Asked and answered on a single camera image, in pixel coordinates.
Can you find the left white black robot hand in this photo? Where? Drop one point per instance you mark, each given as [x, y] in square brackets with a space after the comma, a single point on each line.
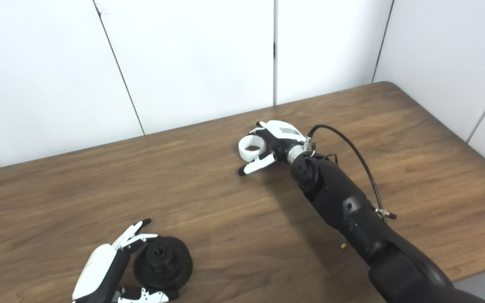
[99, 269]

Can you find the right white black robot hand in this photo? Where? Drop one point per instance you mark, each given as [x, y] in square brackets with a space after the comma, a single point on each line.
[282, 136]

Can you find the round black stepped part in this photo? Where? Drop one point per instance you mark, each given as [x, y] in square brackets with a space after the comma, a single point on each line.
[162, 263]

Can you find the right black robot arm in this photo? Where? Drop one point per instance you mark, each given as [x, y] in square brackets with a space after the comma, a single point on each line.
[352, 210]

